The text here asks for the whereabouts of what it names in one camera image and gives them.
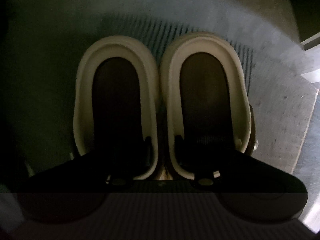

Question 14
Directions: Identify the cream clog with charms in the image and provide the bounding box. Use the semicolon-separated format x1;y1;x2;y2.
160;32;255;180

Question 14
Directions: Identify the dark ribbed door mat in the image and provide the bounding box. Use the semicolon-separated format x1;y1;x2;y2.
101;13;254;91

